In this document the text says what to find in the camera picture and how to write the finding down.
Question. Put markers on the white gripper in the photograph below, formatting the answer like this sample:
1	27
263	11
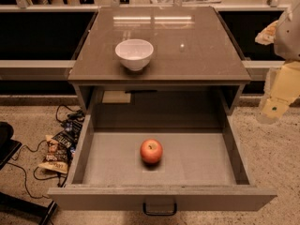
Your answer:
289	38

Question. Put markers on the grey open top drawer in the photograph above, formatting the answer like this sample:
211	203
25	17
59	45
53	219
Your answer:
202	167

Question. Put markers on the grey counter cabinet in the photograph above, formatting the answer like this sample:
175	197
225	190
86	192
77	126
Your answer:
191	48

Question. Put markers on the brown snack bag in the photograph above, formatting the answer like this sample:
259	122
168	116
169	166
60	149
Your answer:
56	158

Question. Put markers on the beige note in cabinet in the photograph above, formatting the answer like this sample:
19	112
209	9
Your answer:
112	97

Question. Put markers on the white ceramic bowl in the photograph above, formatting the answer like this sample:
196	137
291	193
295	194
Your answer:
134	54

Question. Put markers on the red apple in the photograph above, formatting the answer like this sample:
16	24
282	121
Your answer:
151	151

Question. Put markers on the black drawer handle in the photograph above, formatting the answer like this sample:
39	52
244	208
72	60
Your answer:
152	210

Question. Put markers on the black chair base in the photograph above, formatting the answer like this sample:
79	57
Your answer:
15	193

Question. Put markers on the dark snack bag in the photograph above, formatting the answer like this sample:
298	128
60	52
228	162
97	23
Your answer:
70	134

